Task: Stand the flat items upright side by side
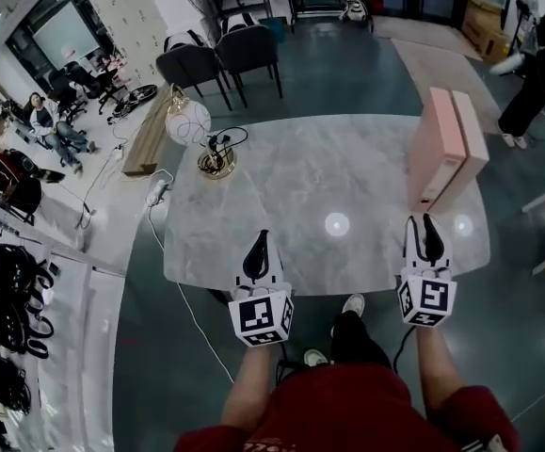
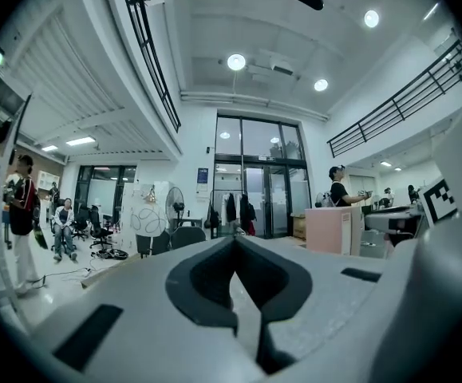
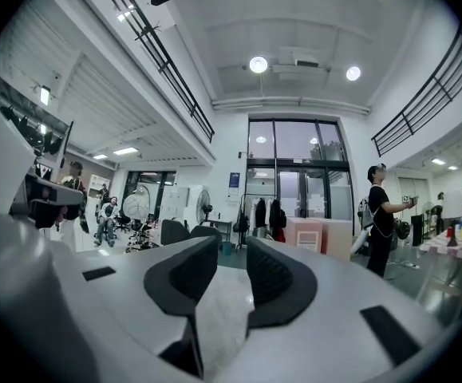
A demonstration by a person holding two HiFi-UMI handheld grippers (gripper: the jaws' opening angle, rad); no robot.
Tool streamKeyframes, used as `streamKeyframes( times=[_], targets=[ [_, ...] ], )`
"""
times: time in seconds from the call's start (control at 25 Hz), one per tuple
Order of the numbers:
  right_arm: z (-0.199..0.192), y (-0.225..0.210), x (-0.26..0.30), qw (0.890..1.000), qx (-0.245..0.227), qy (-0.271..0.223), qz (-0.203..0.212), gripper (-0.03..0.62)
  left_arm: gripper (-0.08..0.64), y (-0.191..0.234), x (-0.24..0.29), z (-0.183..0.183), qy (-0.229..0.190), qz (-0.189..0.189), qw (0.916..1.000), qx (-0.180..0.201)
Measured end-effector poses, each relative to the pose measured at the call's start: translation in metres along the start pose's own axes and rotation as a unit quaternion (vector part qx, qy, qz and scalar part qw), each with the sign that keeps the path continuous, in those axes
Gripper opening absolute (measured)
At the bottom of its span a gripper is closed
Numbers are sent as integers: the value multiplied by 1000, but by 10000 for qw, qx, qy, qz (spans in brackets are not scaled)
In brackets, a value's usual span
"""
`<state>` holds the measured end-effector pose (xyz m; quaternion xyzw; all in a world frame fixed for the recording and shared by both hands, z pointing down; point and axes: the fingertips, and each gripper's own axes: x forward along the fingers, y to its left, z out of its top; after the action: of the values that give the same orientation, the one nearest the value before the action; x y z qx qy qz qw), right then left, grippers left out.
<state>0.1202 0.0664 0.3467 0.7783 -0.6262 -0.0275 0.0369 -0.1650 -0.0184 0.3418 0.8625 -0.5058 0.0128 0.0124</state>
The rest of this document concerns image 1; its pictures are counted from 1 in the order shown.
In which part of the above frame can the pink item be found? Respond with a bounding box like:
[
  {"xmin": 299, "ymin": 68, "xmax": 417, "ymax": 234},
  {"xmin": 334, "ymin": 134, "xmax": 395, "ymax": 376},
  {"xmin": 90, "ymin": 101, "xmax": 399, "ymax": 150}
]
[
  {"xmin": 405, "ymin": 87, "xmax": 469, "ymax": 213},
  {"xmin": 449, "ymin": 89, "xmax": 490, "ymax": 198}
]

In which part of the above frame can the grey upholstered chair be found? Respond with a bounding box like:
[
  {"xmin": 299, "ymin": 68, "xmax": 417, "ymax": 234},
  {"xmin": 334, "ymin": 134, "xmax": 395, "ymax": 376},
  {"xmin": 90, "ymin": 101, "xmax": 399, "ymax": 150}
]
[
  {"xmin": 154, "ymin": 34, "xmax": 233, "ymax": 113},
  {"xmin": 214, "ymin": 24, "xmax": 285, "ymax": 108}
]

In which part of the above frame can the black metal frame table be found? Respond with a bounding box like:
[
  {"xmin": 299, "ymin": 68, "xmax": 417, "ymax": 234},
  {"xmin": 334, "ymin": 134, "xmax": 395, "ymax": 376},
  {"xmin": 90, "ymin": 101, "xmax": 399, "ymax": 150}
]
[{"xmin": 203, "ymin": 0, "xmax": 275, "ymax": 35}]

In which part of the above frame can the white standing fan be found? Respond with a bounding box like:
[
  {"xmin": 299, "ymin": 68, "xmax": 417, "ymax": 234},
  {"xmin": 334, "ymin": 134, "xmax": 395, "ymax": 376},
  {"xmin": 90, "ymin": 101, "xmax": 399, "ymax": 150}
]
[{"xmin": 506, "ymin": 0, "xmax": 544, "ymax": 58}]

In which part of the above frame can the cardboard box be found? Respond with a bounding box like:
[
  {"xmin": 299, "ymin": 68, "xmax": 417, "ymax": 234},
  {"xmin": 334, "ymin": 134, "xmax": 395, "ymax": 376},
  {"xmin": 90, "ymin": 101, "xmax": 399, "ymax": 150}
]
[{"xmin": 460, "ymin": 0, "xmax": 511, "ymax": 63}]

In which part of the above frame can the black lamp cable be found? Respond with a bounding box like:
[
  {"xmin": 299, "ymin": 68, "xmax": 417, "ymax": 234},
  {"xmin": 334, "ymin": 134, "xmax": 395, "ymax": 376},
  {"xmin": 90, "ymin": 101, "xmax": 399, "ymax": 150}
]
[{"xmin": 199, "ymin": 126, "xmax": 249, "ymax": 174}]

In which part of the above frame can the wooden plank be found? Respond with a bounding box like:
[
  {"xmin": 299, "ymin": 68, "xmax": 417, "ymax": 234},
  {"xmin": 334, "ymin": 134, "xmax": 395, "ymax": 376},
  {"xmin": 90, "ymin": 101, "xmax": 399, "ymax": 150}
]
[{"xmin": 121, "ymin": 84, "xmax": 184, "ymax": 179}]

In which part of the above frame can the person's right forearm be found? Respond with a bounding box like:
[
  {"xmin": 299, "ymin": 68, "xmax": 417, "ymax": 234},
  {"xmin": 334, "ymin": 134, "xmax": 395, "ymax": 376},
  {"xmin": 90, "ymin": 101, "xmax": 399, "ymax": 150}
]
[{"xmin": 411, "ymin": 325, "xmax": 472, "ymax": 418}]

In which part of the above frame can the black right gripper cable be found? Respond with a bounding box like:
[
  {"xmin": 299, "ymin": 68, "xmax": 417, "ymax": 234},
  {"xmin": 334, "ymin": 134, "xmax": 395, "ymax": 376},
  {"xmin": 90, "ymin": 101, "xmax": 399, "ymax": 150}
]
[{"xmin": 392, "ymin": 324, "xmax": 418, "ymax": 372}]

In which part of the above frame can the white locker cabinet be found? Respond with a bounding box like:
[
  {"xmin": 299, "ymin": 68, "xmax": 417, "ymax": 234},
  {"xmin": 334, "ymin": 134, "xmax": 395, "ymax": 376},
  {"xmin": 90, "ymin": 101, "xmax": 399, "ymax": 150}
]
[{"xmin": 87, "ymin": 0, "xmax": 168, "ymax": 85}]

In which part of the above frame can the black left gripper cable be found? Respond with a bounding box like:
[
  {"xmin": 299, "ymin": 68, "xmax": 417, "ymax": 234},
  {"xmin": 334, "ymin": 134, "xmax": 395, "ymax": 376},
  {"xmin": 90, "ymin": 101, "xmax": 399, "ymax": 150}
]
[{"xmin": 275, "ymin": 346, "xmax": 307, "ymax": 388}]

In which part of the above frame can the white floor cable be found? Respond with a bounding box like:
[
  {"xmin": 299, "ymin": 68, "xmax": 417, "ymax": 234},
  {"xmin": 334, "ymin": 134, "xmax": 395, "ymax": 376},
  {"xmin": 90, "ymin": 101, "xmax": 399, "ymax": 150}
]
[{"xmin": 146, "ymin": 168, "xmax": 236, "ymax": 386}]

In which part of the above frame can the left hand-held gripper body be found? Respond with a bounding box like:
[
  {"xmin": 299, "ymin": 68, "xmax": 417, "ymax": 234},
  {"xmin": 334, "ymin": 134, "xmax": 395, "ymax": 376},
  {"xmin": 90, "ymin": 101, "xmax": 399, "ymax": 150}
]
[{"xmin": 228, "ymin": 274, "xmax": 297, "ymax": 347}]

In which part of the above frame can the person's black trouser leg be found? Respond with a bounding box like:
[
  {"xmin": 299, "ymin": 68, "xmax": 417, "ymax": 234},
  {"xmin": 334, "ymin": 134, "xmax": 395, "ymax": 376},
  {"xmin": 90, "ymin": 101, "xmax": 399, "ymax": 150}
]
[{"xmin": 329, "ymin": 310, "xmax": 393, "ymax": 372}]

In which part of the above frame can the white shelf with black gear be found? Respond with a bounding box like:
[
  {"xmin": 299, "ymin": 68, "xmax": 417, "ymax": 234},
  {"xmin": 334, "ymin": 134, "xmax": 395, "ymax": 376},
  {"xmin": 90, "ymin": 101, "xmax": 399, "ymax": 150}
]
[{"xmin": 0, "ymin": 190, "xmax": 127, "ymax": 452}]

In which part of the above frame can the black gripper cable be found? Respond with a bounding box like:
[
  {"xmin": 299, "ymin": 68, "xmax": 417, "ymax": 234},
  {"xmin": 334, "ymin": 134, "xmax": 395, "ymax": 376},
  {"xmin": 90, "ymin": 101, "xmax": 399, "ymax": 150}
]
[
  {"xmin": 392, "ymin": 324, "xmax": 418, "ymax": 372},
  {"xmin": 275, "ymin": 346, "xmax": 307, "ymax": 388}
]

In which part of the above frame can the person's white shoe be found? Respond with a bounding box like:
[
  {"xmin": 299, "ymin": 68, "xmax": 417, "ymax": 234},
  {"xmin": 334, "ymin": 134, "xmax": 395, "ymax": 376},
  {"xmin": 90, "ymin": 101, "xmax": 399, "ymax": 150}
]
[
  {"xmin": 341, "ymin": 292, "xmax": 367, "ymax": 320},
  {"xmin": 302, "ymin": 347, "xmax": 330, "ymax": 368}
]

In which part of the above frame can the person's left forearm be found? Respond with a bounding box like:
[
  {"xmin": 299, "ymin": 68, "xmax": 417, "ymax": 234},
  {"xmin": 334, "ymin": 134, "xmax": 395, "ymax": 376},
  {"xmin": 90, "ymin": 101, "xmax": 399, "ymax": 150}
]
[{"xmin": 219, "ymin": 344, "xmax": 283, "ymax": 436}]

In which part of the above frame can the beige rug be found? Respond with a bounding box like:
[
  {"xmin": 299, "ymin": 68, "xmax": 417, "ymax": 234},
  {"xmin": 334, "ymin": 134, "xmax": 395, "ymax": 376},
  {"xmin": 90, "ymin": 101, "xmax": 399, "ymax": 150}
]
[{"xmin": 372, "ymin": 13, "xmax": 505, "ymax": 137}]

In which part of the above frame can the person's red shirt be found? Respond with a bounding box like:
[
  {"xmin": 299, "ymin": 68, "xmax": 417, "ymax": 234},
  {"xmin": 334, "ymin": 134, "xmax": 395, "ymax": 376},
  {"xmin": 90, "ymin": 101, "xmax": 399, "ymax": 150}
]
[{"xmin": 174, "ymin": 362, "xmax": 521, "ymax": 452}]

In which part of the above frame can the white globe table lamp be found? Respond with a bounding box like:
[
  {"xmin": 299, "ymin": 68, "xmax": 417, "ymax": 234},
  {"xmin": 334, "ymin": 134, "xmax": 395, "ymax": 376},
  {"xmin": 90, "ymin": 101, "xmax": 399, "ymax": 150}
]
[{"xmin": 164, "ymin": 83, "xmax": 238, "ymax": 179}]

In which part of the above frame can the white power strip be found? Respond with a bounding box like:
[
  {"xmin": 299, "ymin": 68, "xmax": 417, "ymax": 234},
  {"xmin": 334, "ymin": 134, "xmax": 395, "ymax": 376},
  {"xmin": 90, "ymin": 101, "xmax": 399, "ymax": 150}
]
[{"xmin": 145, "ymin": 178, "xmax": 168, "ymax": 207}]

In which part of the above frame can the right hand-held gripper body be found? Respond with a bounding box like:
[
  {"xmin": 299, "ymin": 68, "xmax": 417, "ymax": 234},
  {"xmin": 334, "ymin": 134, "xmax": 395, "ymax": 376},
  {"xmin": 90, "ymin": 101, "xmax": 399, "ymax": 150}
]
[{"xmin": 396, "ymin": 265, "xmax": 458, "ymax": 330}]

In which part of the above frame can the black office chair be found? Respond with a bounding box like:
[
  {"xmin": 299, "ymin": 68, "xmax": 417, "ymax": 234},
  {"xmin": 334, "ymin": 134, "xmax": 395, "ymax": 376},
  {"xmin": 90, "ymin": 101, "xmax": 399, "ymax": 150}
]
[{"xmin": 47, "ymin": 60, "xmax": 128, "ymax": 124}]

